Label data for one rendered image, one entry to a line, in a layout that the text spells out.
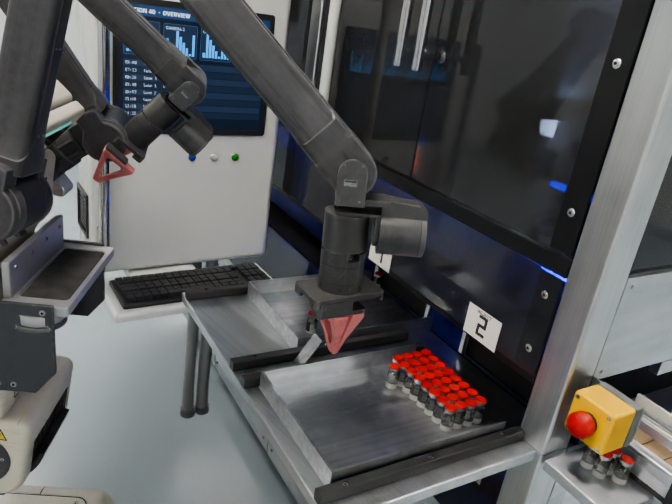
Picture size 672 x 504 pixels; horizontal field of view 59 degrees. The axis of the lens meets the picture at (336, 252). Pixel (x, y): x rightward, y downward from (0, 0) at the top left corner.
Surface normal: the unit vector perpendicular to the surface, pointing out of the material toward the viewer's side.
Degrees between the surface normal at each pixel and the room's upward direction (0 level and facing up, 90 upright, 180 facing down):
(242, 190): 90
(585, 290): 90
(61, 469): 0
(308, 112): 76
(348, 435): 0
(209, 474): 0
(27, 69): 85
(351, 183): 85
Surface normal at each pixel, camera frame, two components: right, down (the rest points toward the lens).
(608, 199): -0.86, 0.07
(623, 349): 0.49, 0.39
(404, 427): 0.14, -0.92
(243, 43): -0.04, 0.32
